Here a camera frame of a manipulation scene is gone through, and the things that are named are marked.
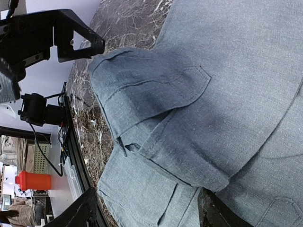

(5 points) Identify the white slotted cable duct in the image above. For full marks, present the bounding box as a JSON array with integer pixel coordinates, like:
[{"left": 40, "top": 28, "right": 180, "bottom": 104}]
[{"left": 64, "top": 162, "right": 80, "bottom": 201}]

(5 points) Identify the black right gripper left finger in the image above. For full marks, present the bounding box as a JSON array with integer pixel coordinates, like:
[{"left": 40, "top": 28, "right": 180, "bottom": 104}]
[{"left": 45, "top": 187, "right": 98, "bottom": 227}]

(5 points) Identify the black cable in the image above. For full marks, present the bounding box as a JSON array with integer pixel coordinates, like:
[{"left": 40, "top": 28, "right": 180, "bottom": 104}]
[{"left": 29, "top": 122, "right": 64, "bottom": 177}]

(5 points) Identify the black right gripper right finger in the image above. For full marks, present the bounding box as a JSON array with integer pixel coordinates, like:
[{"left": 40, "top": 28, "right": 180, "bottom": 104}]
[{"left": 197, "top": 188, "right": 252, "bottom": 227}]

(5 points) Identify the grey long sleeve shirt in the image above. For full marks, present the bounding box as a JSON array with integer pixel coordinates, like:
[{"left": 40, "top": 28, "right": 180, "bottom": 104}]
[{"left": 89, "top": 0, "right": 303, "bottom": 227}]

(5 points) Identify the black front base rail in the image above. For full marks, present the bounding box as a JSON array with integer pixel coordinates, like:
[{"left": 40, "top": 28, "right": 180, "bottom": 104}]
[{"left": 61, "top": 83, "right": 108, "bottom": 227}]

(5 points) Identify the orange bottle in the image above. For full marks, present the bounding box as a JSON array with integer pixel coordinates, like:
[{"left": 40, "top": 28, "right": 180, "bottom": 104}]
[{"left": 15, "top": 171, "right": 52, "bottom": 191}]

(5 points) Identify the perforated beige metal box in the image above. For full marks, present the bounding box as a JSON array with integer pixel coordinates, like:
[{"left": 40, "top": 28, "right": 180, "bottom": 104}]
[{"left": 25, "top": 144, "right": 47, "bottom": 174}]

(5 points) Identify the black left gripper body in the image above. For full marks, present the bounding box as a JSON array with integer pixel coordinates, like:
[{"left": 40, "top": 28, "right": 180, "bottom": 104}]
[{"left": 0, "top": 9, "right": 105, "bottom": 81}]

